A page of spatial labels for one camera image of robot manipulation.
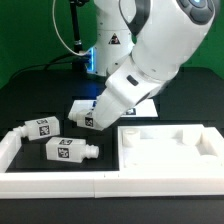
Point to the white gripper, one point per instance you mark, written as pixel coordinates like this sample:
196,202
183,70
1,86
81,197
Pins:
125,88

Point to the white square tabletop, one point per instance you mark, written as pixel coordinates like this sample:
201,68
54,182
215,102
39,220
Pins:
166,149

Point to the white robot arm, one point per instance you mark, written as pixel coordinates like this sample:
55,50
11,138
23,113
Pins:
168,32

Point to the white U-shaped fence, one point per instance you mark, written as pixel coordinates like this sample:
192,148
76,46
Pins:
99,183

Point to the black camera pole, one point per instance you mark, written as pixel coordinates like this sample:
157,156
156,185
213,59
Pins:
77,45

